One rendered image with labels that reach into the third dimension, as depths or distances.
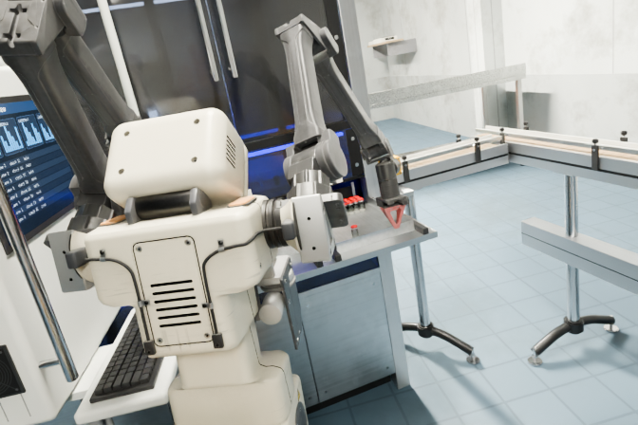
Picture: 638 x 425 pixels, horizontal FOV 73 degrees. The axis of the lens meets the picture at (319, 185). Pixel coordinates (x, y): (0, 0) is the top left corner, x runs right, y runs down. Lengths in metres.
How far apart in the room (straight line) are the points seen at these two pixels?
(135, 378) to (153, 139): 0.59
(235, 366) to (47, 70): 0.57
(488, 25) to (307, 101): 4.88
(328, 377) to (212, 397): 1.10
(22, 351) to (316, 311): 1.03
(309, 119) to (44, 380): 0.78
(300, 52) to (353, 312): 1.16
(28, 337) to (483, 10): 5.30
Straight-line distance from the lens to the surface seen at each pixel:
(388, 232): 1.35
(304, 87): 0.92
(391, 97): 4.33
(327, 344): 1.87
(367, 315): 1.87
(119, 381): 1.16
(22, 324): 1.10
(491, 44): 5.70
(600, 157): 1.84
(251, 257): 0.68
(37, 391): 1.15
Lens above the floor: 1.43
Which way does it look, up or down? 16 degrees down
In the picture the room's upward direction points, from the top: 11 degrees counter-clockwise
